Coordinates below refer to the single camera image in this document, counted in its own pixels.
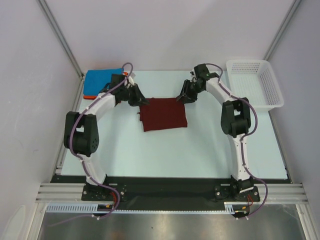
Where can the white plastic basket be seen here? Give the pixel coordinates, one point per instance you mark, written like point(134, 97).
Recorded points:
point(255, 80)

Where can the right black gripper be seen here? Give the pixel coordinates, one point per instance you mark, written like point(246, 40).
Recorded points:
point(188, 89)

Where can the aluminium frame post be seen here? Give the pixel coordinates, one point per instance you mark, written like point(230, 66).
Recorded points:
point(289, 16)
point(54, 25)

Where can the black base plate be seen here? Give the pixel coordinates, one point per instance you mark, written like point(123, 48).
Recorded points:
point(183, 193)

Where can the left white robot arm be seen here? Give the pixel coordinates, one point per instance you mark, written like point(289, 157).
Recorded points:
point(81, 133)

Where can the dark red t shirt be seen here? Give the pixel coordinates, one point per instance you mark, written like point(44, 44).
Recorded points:
point(162, 114)

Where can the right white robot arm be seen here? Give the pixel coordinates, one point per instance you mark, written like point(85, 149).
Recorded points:
point(235, 119)

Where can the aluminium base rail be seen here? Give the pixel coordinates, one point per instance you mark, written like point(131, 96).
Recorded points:
point(72, 193)

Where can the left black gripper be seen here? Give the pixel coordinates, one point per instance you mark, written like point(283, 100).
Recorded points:
point(139, 99)

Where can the right aluminium frame post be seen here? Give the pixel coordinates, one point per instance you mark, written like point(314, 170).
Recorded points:
point(289, 16)

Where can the folded orange t shirt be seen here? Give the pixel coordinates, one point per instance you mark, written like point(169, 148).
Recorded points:
point(90, 96)

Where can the white slotted cable duct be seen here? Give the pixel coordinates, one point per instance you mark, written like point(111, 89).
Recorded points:
point(104, 208)

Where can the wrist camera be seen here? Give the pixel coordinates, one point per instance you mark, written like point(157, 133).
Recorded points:
point(116, 79)
point(202, 72)

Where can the left aluminium frame post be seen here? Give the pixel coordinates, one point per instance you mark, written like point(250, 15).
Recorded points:
point(54, 25)

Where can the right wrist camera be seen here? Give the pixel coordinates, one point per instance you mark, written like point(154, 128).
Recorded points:
point(202, 72)

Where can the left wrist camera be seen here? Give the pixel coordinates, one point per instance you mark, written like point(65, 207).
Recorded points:
point(116, 79)

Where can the folded blue t shirt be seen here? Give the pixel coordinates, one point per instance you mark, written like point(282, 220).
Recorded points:
point(97, 81)

